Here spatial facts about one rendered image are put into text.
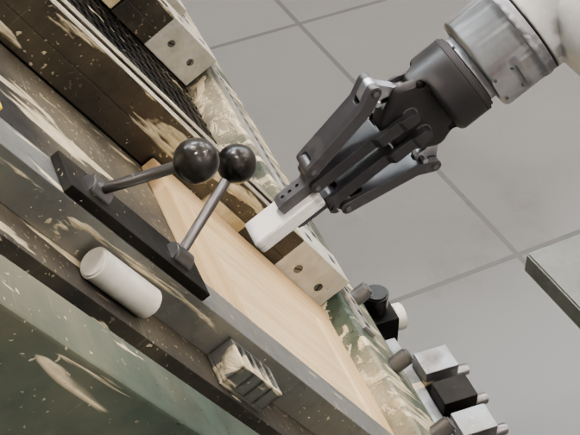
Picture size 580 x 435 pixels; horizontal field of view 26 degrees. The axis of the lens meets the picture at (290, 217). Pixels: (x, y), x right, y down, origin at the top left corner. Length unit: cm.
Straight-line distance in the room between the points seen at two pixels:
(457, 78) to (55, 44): 51
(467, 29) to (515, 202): 234
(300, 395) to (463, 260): 191
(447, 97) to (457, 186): 235
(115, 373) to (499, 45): 43
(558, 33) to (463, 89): 9
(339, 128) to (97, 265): 23
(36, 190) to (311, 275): 77
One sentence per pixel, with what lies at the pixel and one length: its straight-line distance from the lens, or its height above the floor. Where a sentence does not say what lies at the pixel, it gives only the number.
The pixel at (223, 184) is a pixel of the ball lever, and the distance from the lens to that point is 116.
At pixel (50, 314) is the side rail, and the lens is 80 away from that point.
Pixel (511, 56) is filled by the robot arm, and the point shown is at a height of 159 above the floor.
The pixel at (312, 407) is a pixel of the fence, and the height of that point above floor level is 115.
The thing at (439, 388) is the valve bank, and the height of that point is 77.
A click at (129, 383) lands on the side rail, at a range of 84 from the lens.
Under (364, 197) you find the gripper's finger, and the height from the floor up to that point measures 145.
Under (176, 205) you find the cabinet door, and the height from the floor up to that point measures 123.
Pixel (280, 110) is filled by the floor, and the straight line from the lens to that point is 364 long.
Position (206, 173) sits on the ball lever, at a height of 153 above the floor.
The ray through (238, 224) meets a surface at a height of 109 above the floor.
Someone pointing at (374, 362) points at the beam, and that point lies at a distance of 171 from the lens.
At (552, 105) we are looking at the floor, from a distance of 374.
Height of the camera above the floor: 217
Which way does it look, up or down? 41 degrees down
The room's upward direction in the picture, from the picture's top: straight up
